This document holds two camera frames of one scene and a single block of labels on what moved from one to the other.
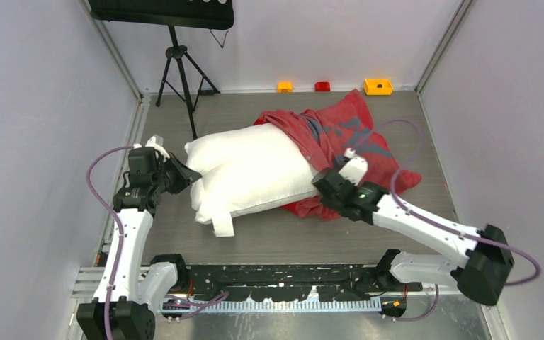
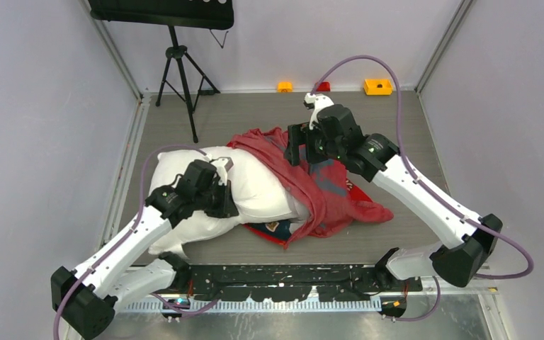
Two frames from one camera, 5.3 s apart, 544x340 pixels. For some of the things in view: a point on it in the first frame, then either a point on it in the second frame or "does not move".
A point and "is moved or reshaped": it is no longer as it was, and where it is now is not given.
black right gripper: [328, 202] -> [297, 134]
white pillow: [244, 171] is moved or reshaped
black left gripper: [184, 176] -> [227, 208]
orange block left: [285, 87] does not move
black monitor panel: [217, 14] does not move
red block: [322, 86] does not move
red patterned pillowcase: [324, 134] is moved or reshaped
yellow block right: [377, 86] does not move
